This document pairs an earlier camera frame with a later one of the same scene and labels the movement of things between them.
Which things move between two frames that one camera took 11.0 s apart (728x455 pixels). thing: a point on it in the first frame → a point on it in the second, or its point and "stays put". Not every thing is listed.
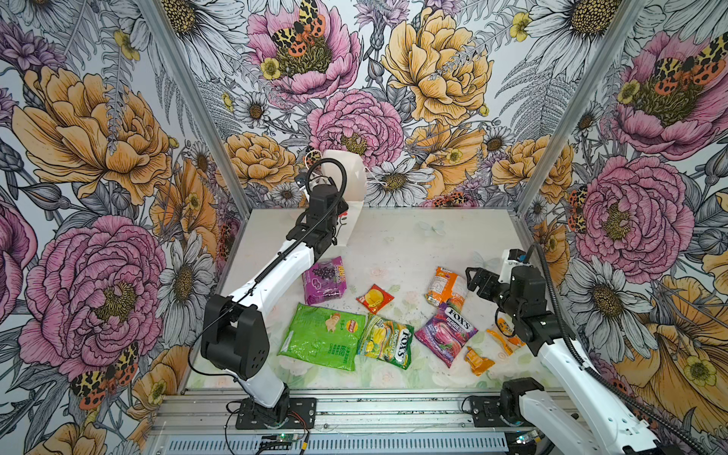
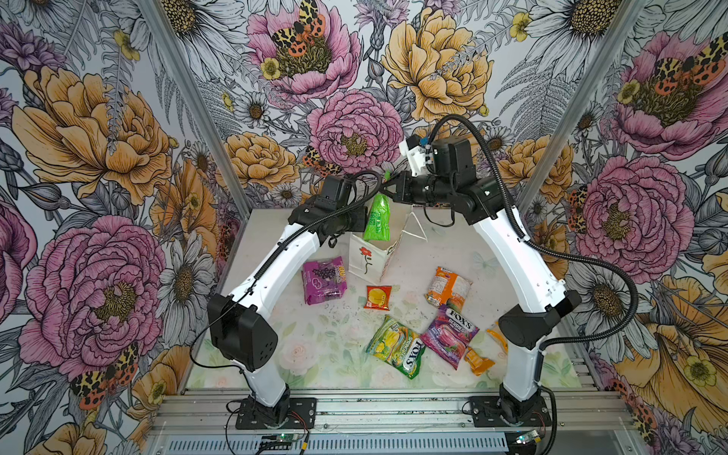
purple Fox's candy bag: x=445 y=333 stays put
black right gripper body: x=500 y=293 → x=424 y=189
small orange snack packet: x=478 y=364 stays put
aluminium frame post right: x=582 y=106 stays put
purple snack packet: x=324 y=282 stays put
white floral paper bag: x=355 y=172 → x=368 y=259
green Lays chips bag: x=323 y=336 → x=379 y=219
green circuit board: x=287 y=437 stays put
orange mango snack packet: x=446 y=285 stays put
